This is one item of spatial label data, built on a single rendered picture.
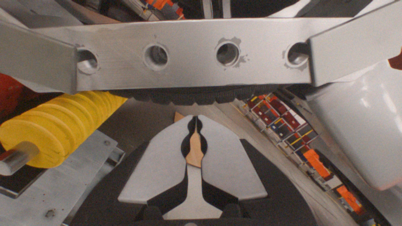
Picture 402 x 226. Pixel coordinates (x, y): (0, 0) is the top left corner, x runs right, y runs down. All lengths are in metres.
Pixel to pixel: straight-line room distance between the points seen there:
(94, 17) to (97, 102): 0.10
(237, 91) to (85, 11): 0.19
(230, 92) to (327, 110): 0.23
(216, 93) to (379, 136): 0.40
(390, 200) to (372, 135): 1.86
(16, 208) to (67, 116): 0.32
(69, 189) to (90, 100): 0.32
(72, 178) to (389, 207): 2.36
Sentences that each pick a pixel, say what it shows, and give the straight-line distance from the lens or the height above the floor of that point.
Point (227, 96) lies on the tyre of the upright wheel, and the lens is 0.20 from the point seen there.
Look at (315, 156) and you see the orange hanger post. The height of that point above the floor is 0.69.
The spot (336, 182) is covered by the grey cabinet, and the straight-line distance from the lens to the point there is 8.71.
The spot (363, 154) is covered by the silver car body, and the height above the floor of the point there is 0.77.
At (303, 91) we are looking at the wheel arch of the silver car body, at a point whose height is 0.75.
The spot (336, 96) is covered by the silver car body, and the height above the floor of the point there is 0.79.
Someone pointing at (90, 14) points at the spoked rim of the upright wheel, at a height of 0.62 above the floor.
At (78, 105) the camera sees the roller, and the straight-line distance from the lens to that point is 0.22.
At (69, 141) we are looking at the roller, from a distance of 0.21.
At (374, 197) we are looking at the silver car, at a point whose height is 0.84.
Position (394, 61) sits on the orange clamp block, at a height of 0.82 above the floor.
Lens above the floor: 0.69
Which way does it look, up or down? 19 degrees down
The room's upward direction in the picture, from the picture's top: 47 degrees clockwise
